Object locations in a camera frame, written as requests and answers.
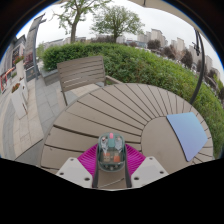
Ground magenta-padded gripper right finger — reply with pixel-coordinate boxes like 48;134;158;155
123;143;170;190

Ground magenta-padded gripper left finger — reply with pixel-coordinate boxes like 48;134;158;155
55;143;101;190

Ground transparent green computer mouse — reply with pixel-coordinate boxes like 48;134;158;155
95;132;128;173

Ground blue mouse pad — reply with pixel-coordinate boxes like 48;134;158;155
165;111;209;163

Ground white planter box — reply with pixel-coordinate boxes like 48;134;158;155
9;83;29;120

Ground brown slatted outdoor chair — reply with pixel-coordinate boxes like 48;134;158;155
56;55;124;107

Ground green hedge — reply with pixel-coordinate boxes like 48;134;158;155
41;41;224;158

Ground dark curved metal pole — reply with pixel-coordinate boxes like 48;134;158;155
189;29;206;105

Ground tall grey sign pillar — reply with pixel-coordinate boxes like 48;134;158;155
23;13;46;81

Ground distant apartment buildings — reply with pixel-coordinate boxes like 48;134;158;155
136;28;221;79

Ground bare-trunked leafy tree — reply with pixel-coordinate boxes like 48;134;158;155
53;0;113;44

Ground round-crowned green tree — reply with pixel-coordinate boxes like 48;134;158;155
89;4;146;43

